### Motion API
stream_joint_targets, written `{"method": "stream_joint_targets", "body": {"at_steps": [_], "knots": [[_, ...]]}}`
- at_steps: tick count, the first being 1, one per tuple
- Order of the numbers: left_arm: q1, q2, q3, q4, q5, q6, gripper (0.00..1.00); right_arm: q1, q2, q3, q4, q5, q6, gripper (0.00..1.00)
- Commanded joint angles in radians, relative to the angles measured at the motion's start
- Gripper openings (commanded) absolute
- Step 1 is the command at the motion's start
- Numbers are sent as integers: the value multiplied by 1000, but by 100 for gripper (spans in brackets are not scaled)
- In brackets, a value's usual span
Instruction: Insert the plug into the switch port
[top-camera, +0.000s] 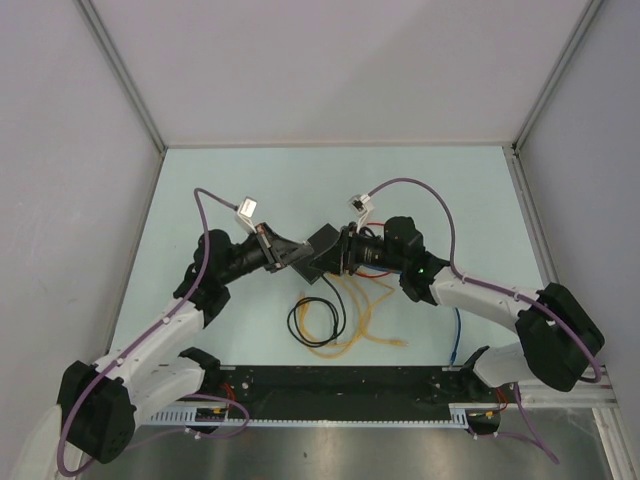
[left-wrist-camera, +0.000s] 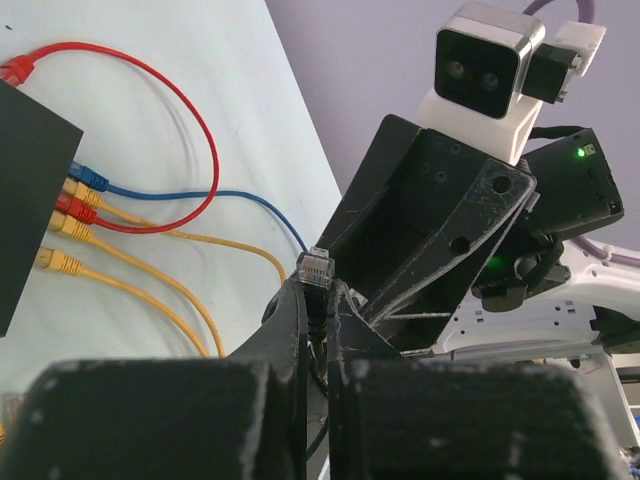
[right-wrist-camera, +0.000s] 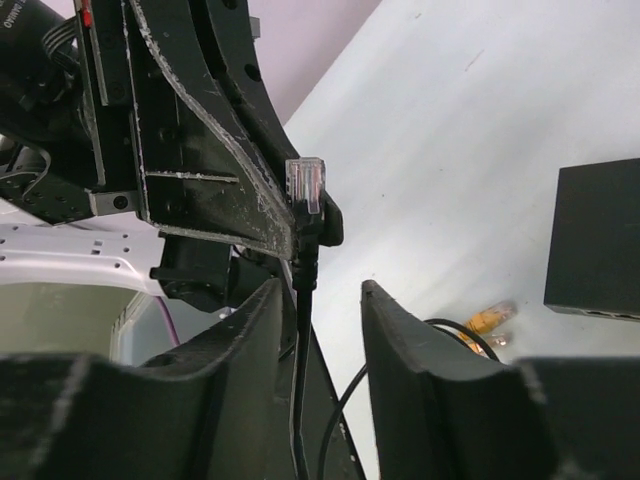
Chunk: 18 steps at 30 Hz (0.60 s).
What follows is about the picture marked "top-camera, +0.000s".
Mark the black network switch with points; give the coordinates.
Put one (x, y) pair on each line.
(322, 240)

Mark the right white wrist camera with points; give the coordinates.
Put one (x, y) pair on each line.
(363, 207)

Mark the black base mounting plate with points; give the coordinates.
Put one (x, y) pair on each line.
(353, 393)

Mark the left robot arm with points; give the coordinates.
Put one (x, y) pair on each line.
(104, 403)

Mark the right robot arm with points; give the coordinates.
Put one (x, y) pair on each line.
(557, 339)

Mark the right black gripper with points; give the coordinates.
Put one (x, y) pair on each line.
(342, 254)

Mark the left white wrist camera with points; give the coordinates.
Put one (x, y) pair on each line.
(244, 214)

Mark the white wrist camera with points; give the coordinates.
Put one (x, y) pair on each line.
(363, 207)
(244, 214)

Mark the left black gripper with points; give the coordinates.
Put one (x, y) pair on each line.
(277, 251)

